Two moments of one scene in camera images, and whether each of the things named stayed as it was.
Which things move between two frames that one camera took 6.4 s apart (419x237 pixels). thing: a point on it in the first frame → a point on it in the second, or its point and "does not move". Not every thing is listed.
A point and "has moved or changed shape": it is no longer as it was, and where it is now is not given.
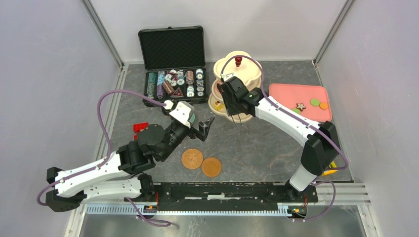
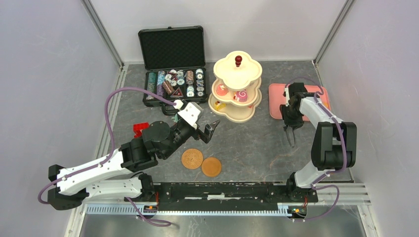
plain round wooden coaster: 211,167 does not move
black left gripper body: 193,133 → 198,134
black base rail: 215,196 does not move
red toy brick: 138,127 does not move
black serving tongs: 242,127 has moved or changed shape
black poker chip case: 174,59 does not move
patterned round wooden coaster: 192,158 does not move
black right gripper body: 231,108 → 291,117
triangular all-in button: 177,93 does not move
